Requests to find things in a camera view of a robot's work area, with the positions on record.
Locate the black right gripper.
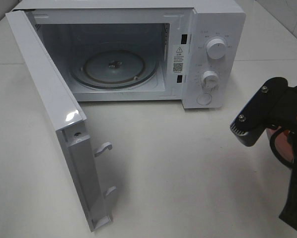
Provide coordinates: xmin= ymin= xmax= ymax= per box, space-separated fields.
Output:
xmin=267 ymin=84 xmax=297 ymax=179

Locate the round white door button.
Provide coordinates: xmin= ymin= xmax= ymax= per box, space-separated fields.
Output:
xmin=197 ymin=93 xmax=212 ymax=106

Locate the white microwave door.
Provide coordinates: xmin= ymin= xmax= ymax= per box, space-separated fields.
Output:
xmin=6 ymin=10 xmax=116 ymax=232

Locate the pink round plate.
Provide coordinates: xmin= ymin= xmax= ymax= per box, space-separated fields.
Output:
xmin=266 ymin=127 xmax=294 ymax=169

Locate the lower white timer knob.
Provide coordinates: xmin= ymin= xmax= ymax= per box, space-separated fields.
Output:
xmin=201 ymin=70 xmax=219 ymax=89

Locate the upper white control knob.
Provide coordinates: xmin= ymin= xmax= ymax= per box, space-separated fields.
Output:
xmin=206 ymin=37 xmax=227 ymax=60

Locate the white microwave oven body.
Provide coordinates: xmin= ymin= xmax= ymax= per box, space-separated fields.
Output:
xmin=10 ymin=0 xmax=246 ymax=109

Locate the white warning label sticker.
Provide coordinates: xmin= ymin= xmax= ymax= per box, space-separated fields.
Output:
xmin=171 ymin=44 xmax=188 ymax=74

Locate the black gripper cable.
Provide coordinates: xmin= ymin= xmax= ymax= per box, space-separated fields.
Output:
xmin=268 ymin=127 xmax=295 ymax=170

